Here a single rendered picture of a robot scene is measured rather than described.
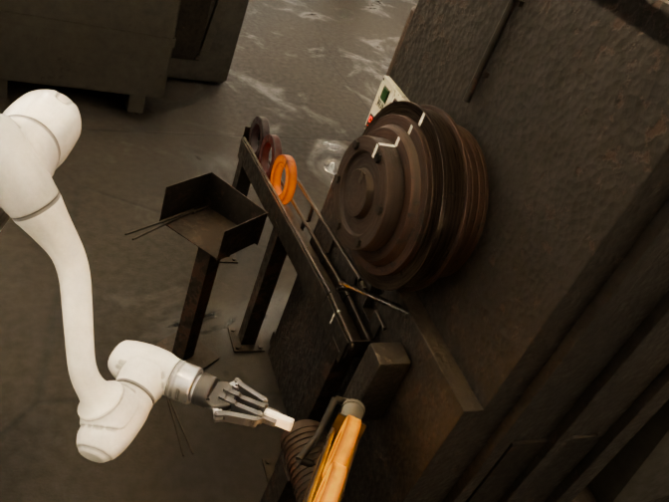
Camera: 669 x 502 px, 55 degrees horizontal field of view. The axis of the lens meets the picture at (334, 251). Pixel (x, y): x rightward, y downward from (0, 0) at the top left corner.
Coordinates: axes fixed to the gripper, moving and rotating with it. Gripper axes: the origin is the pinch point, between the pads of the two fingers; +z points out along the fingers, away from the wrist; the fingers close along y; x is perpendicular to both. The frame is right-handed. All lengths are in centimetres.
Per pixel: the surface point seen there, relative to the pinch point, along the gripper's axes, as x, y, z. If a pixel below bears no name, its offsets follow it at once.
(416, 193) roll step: 50, -31, 12
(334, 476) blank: 7.4, 14.5, 16.2
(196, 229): -7, -67, -52
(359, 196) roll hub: 42, -36, -1
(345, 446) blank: 4.5, 3.9, 16.4
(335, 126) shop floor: -65, -320, -60
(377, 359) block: 7.5, -23.2, 16.8
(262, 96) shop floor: -60, -317, -117
